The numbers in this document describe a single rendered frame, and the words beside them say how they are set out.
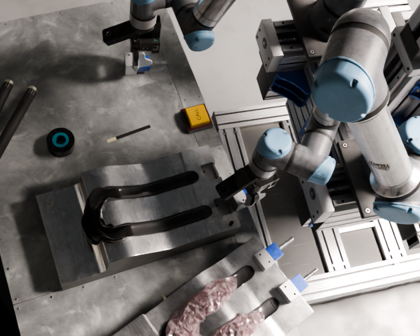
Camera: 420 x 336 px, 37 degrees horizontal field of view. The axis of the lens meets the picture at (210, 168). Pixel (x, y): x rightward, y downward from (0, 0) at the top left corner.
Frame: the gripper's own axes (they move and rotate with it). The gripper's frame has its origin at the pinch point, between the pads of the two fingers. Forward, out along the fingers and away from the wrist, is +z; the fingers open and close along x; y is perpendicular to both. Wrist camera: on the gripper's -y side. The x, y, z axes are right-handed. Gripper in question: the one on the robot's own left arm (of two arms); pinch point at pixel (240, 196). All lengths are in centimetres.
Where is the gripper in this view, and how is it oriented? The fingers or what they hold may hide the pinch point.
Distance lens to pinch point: 178.7
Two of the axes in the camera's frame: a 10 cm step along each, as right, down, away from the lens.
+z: -1.5, 4.0, 9.0
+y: 8.7, -3.9, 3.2
